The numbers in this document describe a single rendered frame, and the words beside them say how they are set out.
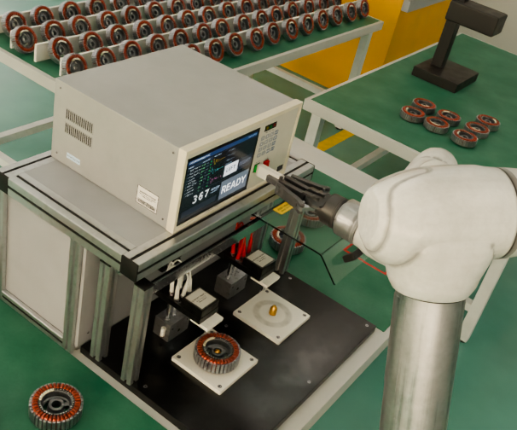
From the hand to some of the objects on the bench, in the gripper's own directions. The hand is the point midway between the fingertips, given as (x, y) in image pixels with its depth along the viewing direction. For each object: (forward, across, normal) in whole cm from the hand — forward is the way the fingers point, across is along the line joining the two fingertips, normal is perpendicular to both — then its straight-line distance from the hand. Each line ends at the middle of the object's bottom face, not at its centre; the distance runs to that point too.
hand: (270, 175), depth 173 cm
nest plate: (-9, -20, -41) cm, 47 cm away
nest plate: (-9, +4, -41) cm, 42 cm away
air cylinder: (+6, +4, -41) cm, 42 cm away
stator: (-9, -20, -40) cm, 46 cm away
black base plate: (-7, -8, -43) cm, 45 cm away
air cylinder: (+6, -20, -41) cm, 46 cm away
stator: (+6, -56, -43) cm, 71 cm away
